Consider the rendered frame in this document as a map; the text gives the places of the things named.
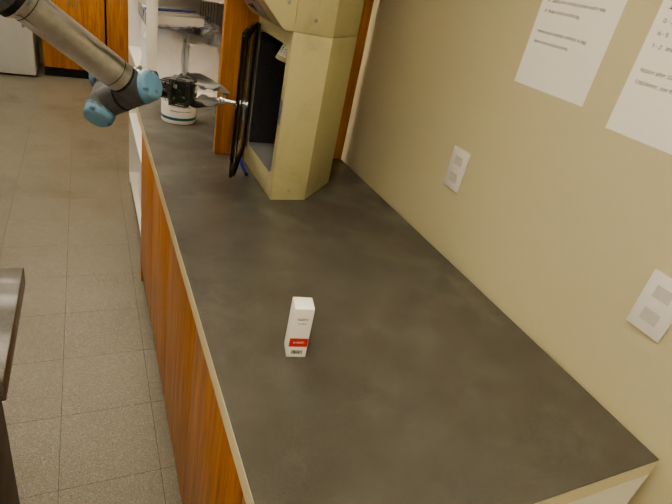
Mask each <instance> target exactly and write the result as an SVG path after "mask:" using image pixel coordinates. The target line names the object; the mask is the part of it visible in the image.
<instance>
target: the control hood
mask: <svg viewBox="0 0 672 504"><path fill-rule="evenodd" d="M244 1H245V0H244ZM257 1H258V3H259V4H260V6H261V7H262V8H263V10H264V11H265V13H266V14H267V16H268V17H269V19H270V20H271V21H270V20H268V19H266V18H264V17H263V16H261V15H259V14H257V13H255V12H254V11H252V10H251V8H250V7H249V5H248V4H247V3H246V1H245V3H246V4H247V6H248V7H249V9H250V10H251V11H252V12H253V13H255V14H257V15H259V16H260V17H262V18H264V19H266V20H267V21H269V22H271V23H273V24H274V25H276V26H278V27H280V28H281V29H283V30H285V31H290V32H292V31H294V24H295V17H296V10H297V3H298V0H257Z"/></svg>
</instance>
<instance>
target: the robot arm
mask: <svg viewBox="0 0 672 504"><path fill-rule="evenodd" d="M0 15H2V16H3V17H5V18H14V19H16V20H17V21H19V22H20V23H21V24H23V25H24V26H25V27H27V28H28V29H30V30H31V31H32V32H34V33H35V34H36V35H38V36H39V37H41V38H42V39H43V40H45V41H46V42H47V43H49V44H50V45H52V46H53V47H54V48H56V49H57V50H58V51H60V52H61V53H63V54H64V55H65V56H67V57H68V58H69V59H71V60H72V61H74V62H75V63H76V64H78V65H79V66H80V67H82V68H83V69H85V70H86V71H87V72H89V81H90V84H91V85H92V86H93V88H92V90H91V93H90V95H89V97H88V99H87V100H86V104H85V107H84V110H83V114H84V116H85V118H86V119H87V120H88V121H89V122H91V123H92V124H93V125H96V126H98V127H109V126H111V125H112V123H113V121H115V117H116V115H118V114H121V113H124V112H127V111H130V110H132V109H134V108H137V107H140V106H143V105H145V104H150V103H152V102H154V101H156V100H158V99H159V98H160V97H163V98H168V105H172V106H177V107H182V108H188V107H189V105H190V106H191V107H193V108H202V107H213V106H220V105H223V104H222V103H219V102H218V98H216V97H208V96H207V95H206V94H200V95H199V96H198V98H194V97H196V96H197V95H196V94H195V86H199V88H200V89H201V90H206V89H210V90H213V91H219V92H221V93H223V94H230V92H229V91H228V90H227V89H226V88H225V87H223V86H222V85H220V84H219V83H217V82H215V81H213V80H212V79H210V78H209V77H207V76H205V75H203V74H200V73H190V72H187V73H186V74H185V75H183V74H182V73H180V74H179V75H176V74H175V75H173V76H171V77H164V78H162V79H159V75H158V72H157V71H153V70H150V69H146V68H142V66H141V65H138V67H136V66H131V65H130V64H128V63H127V62H126V61H125V60H124V59H122V58H121V57H120V56H119V55H117V54H116V53H115V52H114V51H112V50H111V49H110V48H109V47H107V46H106V45H105V44H104V43H103V42H101V41H100V40H99V39H98V38H96V37H95V36H94V35H93V34H91V33H90V32H89V31H88V30H86V29H85V28H84V27H83V26H82V25H80V24H79V23H78V22H77V21H75V20H74V19H73V18H72V17H70V16H69V15H68V14H67V13H65V12H64V11H63V10H62V9H61V8H59V7H58V6H57V5H56V4H54V3H53V2H52V1H51V0H0ZM179 103H182V104H179ZM175 104H177V105H175ZM180 105H183V106H180Z"/></svg>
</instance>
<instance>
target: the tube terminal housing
mask: <svg viewBox="0 0 672 504"><path fill-rule="evenodd" d="M363 5H364V0H298V3H297V10H296V17H295V24H294V31H292V32H290V31H285V30H283V29H281V28H280V27H278V26H276V25H274V24H273V23H271V22H269V21H267V20H266V19H264V18H262V17H260V16H259V22H260V23H261V26H260V34H261V32H266V33H268V34H270V35H271V36H273V37H274V38H276V39H277V40H279V41H281V42H282V43H284V44H285V45H286V46H287V57H286V64H285V71H284V79H283V86H282V93H281V99H282V100H283V107H282V114H281V121H280V126H279V125H278V124H277V129H276V136H275V144H274V151H273V158H272V165H271V171H270V172H269V171H268V170H267V169H266V167H265V166H264V164H263V163H262V162H261V160H260V159H259V158H258V156H257V155H256V153H255V152H254V151H253V149H252V148H251V147H250V145H249V143H253V142H249V133H248V142H247V147H246V146H245V151H244V161H245V163H246V164H247V166H248V167H249V169H250V170H251V172H252V173H253V175H254V176H255V178H256V179H257V181H258V182H259V184H260V185H261V187H262V188H263V190H264V191H265V193H266V194H267V196H268V197H269V199H270V200H305V199H306V198H307V197H309V196H310V195H312V194H313V193H314V192H316V191H317V190H318V189H320V188H321V187H323V186H324V185H325V184H327V183H328V181H329V176H330V171H331V166H332V161H333V156H334V151H335V146H336V141H337V136H338V131H339V126H340V121H341V116H342V111H343V106H344V101H345V96H346V91H347V86H348V81H349V76H350V71H351V66H352V61H353V56H354V51H355V46H356V41H357V35H358V30H359V25H360V20H361V15H362V10H363Z"/></svg>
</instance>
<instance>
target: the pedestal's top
mask: <svg viewBox="0 0 672 504"><path fill-rule="evenodd" d="M25 284H26V283H25V275H24V268H4V269H0V401H5V400H6V399H7V393H8V387H9V381H10V375H11V369H12V363H13V357H14V351H15V344H16V338H17V332H18V326H19V320H20V314H21V308H22V302H23V296H24V290H25Z"/></svg>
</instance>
